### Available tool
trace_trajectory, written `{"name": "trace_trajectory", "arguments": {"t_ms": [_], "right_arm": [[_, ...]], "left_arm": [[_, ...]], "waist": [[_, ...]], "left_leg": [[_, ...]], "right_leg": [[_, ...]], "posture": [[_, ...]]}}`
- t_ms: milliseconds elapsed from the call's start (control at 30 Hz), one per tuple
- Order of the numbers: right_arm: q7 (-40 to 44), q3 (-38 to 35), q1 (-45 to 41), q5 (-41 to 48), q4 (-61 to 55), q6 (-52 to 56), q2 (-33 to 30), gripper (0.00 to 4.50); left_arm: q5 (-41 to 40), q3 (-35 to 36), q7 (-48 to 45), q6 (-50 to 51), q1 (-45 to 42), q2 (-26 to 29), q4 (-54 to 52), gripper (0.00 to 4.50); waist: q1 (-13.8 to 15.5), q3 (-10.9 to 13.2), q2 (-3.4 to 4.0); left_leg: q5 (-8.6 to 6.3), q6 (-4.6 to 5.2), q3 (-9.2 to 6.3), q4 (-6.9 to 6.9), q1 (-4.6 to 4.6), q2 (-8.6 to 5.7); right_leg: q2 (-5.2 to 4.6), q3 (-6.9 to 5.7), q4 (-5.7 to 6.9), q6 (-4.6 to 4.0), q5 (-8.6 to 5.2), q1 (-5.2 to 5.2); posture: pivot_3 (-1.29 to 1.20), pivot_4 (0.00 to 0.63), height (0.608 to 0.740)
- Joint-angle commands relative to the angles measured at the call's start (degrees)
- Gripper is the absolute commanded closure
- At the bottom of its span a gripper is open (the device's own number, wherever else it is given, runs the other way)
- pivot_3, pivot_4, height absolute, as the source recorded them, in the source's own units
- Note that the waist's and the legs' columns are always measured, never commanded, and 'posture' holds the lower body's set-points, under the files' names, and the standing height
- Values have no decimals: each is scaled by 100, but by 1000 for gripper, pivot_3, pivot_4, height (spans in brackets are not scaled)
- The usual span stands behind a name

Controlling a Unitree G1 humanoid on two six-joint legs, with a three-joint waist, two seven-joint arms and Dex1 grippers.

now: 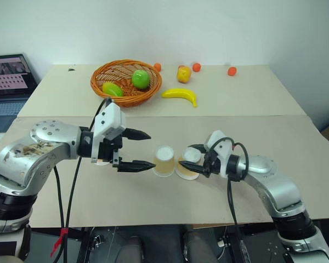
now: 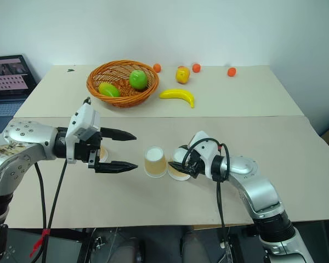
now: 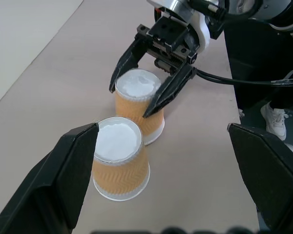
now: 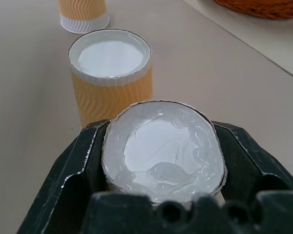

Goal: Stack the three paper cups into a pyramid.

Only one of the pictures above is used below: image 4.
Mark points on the orange ribbed paper cup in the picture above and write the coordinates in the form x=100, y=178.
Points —
x=83, y=17
x=112, y=73
x=163, y=151

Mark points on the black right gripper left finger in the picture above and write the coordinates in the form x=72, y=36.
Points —
x=68, y=165

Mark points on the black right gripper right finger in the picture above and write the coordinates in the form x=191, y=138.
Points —
x=254, y=165

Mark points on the brown wicker basket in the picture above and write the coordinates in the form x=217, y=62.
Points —
x=261, y=7

